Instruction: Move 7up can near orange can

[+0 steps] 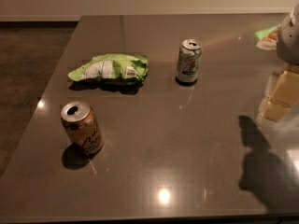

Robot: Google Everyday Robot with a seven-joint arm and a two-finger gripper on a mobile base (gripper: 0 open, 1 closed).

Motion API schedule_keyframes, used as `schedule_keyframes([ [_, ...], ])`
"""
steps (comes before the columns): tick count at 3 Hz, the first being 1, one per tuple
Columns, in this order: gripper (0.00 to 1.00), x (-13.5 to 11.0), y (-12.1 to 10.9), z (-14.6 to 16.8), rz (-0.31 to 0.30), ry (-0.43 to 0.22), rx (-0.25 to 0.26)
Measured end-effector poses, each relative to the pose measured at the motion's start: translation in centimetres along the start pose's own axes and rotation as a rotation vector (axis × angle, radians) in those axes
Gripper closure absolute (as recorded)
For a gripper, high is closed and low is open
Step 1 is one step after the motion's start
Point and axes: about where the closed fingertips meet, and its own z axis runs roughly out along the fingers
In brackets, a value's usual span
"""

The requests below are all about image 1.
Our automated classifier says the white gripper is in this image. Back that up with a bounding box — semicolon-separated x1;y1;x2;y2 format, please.
261;4;299;121

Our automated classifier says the white green 7up can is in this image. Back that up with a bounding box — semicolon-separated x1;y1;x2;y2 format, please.
176;38;203;84

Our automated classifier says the orange soda can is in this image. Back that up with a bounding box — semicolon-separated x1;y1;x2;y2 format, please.
61;101;103;156

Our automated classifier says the green chip bag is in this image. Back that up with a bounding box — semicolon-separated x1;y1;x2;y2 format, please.
68;53;149;85

